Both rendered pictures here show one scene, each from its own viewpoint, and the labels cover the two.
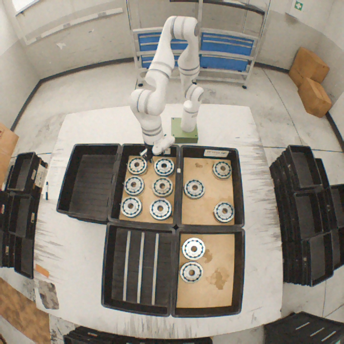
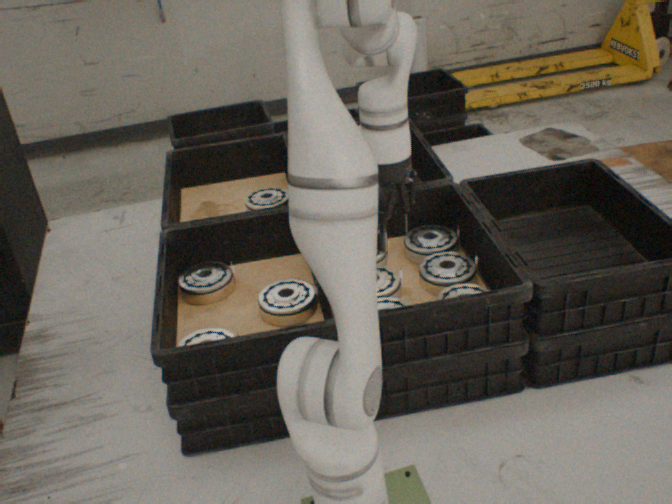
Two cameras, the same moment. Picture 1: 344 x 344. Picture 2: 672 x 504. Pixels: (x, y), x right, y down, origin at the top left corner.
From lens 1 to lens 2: 135 cm
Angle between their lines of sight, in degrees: 83
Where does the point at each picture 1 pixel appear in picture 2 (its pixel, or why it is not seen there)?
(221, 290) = (202, 200)
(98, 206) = (519, 233)
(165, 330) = not seen: hidden behind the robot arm
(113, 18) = not seen: outside the picture
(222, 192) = (208, 321)
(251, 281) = (129, 262)
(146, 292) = not seen: hidden behind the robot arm
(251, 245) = (123, 311)
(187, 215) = (296, 269)
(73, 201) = (595, 223)
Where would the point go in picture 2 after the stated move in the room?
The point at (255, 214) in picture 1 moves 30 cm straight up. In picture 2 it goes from (98, 368) to (53, 238)
